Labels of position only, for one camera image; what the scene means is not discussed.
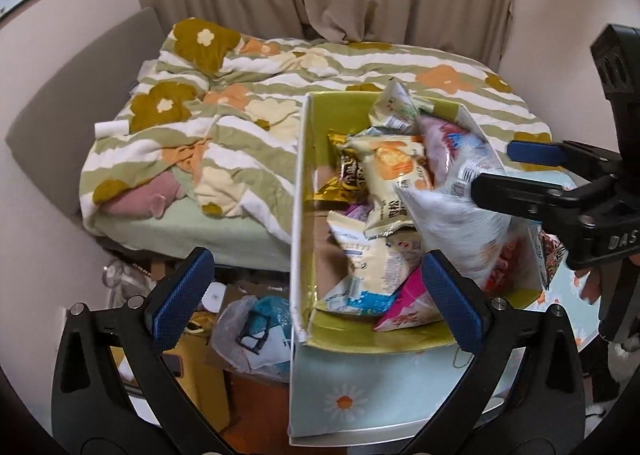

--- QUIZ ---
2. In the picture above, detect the green bed sheet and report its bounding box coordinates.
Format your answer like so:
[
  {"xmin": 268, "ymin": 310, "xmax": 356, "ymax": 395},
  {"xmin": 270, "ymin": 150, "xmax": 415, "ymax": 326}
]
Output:
[{"xmin": 95, "ymin": 195, "xmax": 292, "ymax": 268}]

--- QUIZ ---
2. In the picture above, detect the striped flower blanket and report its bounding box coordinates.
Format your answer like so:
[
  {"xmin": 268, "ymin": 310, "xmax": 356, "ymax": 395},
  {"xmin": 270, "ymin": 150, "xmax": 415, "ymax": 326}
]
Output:
[{"xmin": 80, "ymin": 17, "xmax": 553, "ymax": 243}]

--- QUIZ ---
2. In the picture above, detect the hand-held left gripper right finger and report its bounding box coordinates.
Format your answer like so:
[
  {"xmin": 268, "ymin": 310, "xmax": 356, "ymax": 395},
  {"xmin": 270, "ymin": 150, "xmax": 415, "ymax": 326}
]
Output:
[{"xmin": 400, "ymin": 249, "xmax": 586, "ymax": 455}]

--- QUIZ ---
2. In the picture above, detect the cream orange bread packet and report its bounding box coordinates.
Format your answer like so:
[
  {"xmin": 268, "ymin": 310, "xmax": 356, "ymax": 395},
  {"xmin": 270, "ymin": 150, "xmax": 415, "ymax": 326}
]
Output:
[{"xmin": 345, "ymin": 134, "xmax": 433, "ymax": 240}]

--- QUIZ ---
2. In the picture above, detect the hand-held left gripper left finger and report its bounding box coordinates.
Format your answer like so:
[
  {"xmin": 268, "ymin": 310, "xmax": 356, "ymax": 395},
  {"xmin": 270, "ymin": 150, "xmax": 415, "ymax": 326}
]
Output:
[{"xmin": 50, "ymin": 246, "xmax": 241, "ymax": 455}]

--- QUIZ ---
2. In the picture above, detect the daisy print tablecloth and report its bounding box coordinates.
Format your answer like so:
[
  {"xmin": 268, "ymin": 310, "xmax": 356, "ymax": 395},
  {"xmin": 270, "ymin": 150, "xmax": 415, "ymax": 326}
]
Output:
[{"xmin": 287, "ymin": 170, "xmax": 601, "ymax": 438}]

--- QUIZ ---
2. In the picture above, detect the pink plush pillow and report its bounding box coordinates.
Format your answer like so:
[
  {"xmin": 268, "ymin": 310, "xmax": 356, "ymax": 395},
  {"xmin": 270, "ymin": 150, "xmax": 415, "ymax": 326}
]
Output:
[{"xmin": 102, "ymin": 171, "xmax": 185, "ymax": 220}]

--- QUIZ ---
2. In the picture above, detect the white round device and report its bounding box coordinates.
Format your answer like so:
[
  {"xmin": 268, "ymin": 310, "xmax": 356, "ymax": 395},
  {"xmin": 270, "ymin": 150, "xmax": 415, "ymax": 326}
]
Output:
[{"xmin": 202, "ymin": 285, "xmax": 227, "ymax": 314}]

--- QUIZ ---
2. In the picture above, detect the brown striped snack packet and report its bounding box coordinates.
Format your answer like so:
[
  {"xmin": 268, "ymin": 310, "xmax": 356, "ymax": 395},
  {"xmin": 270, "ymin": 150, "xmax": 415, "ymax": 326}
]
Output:
[{"xmin": 539, "ymin": 230, "xmax": 569, "ymax": 288}]

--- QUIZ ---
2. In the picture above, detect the yellow bag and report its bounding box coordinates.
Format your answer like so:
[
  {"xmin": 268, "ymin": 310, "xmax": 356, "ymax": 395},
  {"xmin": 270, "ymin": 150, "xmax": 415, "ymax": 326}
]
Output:
[{"xmin": 162, "ymin": 310, "xmax": 232, "ymax": 433}]

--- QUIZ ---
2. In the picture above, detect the pink striped snack packet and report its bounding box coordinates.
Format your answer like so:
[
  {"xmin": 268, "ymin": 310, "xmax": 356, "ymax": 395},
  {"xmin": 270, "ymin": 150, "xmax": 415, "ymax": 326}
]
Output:
[{"xmin": 374, "ymin": 267, "xmax": 445, "ymax": 332}]

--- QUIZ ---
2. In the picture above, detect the clear plastic bag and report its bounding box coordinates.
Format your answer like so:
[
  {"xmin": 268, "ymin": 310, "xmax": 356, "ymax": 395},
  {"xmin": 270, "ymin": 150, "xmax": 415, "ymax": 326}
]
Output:
[{"xmin": 209, "ymin": 295, "xmax": 293, "ymax": 377}]

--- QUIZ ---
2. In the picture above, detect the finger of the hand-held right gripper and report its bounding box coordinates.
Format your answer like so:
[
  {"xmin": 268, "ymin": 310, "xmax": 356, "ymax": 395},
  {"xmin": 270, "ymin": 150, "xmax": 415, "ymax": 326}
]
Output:
[
  {"xmin": 506, "ymin": 139, "xmax": 626, "ymax": 180},
  {"xmin": 470, "ymin": 172, "xmax": 583, "ymax": 224}
]

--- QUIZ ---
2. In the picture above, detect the person's right hand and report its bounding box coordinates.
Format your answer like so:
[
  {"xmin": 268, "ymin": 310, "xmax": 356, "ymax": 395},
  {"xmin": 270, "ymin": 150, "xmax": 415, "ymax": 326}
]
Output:
[{"xmin": 574, "ymin": 266, "xmax": 604, "ymax": 306}]

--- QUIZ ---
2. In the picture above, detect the cream blue snack packet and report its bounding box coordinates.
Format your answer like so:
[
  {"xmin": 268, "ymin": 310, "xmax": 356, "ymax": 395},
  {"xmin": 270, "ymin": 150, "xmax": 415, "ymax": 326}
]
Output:
[{"xmin": 314, "ymin": 211, "xmax": 425, "ymax": 317}]

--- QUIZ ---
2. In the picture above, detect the gold foil snack packet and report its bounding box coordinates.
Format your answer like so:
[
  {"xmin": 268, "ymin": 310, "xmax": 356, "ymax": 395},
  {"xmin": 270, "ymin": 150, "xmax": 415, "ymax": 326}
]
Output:
[{"xmin": 314, "ymin": 132, "xmax": 373, "ymax": 210}]

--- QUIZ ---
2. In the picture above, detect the cream green snack packet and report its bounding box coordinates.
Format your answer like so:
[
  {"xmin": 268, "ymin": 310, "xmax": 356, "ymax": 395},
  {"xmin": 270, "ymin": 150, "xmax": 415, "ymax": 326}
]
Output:
[{"xmin": 369, "ymin": 79, "xmax": 436, "ymax": 130}]

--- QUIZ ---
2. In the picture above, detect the green cardboard box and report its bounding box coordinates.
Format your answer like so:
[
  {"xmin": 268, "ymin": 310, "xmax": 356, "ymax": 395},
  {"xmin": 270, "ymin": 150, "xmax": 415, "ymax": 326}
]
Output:
[{"xmin": 289, "ymin": 91, "xmax": 546, "ymax": 353}]

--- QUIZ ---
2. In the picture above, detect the clear plastic container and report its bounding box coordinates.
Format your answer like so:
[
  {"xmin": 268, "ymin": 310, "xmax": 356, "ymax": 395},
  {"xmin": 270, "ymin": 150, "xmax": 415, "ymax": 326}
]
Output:
[{"xmin": 102, "ymin": 259, "xmax": 153, "ymax": 297}]

